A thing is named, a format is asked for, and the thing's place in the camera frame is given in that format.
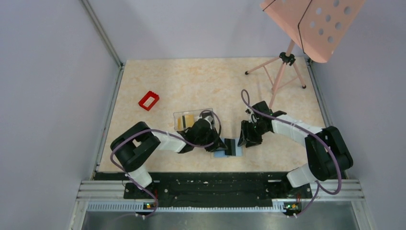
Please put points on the pink music stand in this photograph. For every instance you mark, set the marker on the pink music stand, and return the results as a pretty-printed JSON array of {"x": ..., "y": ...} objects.
[{"x": 315, "y": 26}]

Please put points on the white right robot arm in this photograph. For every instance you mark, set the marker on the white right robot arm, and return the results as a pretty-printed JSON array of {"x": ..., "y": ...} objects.
[{"x": 326, "y": 150}]

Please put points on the clear plastic card box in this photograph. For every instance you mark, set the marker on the clear plastic card box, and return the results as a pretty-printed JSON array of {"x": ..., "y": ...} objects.
[{"x": 197, "y": 114}]

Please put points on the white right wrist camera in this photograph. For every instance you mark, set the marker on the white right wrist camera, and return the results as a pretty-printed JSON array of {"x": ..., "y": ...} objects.
[{"x": 251, "y": 115}]

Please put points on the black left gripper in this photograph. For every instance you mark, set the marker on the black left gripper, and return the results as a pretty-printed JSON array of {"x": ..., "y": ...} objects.
[{"x": 218, "y": 145}]

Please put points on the red plastic frame block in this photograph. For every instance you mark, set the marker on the red plastic frame block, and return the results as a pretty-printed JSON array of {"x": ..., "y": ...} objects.
[{"x": 148, "y": 100}]

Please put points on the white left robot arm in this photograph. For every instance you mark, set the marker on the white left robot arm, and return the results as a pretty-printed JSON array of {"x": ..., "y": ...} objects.
[{"x": 134, "y": 147}]

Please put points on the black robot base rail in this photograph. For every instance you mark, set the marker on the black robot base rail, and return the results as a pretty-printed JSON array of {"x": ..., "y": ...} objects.
[{"x": 210, "y": 189}]

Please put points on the yellow card stack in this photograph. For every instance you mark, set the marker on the yellow card stack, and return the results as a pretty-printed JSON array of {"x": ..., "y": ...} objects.
[{"x": 184, "y": 122}]

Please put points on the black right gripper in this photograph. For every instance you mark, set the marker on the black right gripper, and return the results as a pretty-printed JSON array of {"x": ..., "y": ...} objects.
[{"x": 247, "y": 137}]

